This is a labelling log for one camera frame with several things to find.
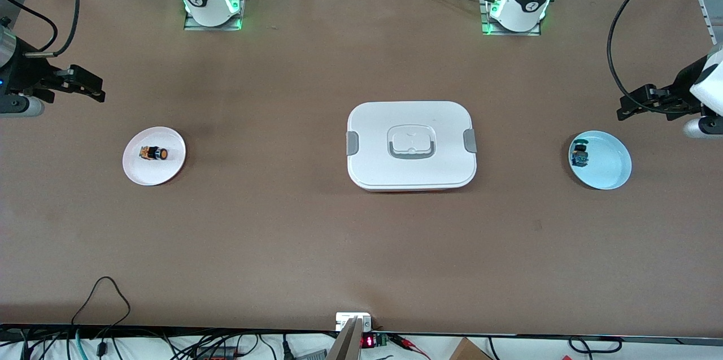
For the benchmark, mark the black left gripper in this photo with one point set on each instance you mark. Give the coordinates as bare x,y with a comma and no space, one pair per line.
682,90

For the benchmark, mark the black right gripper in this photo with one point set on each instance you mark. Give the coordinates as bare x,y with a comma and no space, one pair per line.
22,74

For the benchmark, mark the orange push-button switch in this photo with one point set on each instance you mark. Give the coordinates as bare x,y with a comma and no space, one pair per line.
154,153

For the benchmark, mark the white lidded box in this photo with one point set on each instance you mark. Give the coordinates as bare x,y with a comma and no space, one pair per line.
411,122

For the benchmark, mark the light blue round plate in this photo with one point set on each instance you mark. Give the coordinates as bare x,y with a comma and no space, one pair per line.
607,162

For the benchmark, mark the pink round plate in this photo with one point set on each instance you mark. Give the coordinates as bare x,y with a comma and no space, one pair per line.
153,170

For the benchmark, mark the brown cardboard piece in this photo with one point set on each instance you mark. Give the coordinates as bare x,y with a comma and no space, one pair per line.
469,351

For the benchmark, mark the white mounting block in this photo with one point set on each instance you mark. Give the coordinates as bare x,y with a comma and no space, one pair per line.
345,319

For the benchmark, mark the red digit display module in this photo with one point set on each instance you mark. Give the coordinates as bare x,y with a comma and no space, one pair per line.
368,341

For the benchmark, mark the aluminium bar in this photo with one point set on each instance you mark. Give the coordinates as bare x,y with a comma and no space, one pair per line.
345,343

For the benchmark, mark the green push-button switch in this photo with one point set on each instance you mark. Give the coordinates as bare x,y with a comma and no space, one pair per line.
579,155

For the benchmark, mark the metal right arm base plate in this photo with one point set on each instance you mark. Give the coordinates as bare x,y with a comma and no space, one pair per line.
240,7

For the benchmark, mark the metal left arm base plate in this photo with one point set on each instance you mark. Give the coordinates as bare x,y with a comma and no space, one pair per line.
487,21

